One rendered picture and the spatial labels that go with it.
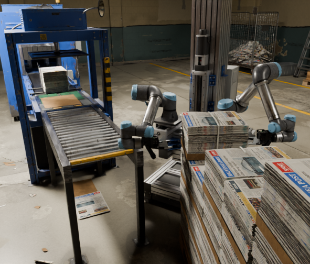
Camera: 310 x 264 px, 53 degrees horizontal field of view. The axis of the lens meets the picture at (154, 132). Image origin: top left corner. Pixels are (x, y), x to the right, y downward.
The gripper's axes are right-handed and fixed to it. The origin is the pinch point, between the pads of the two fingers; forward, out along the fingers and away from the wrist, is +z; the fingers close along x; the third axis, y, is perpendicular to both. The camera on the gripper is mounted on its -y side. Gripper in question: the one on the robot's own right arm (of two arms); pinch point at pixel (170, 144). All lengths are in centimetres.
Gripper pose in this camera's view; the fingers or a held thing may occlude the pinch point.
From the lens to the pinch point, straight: 211.6
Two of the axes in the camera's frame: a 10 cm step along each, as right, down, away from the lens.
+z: 10.0, -0.4, 0.7
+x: -0.8, -3.5, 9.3
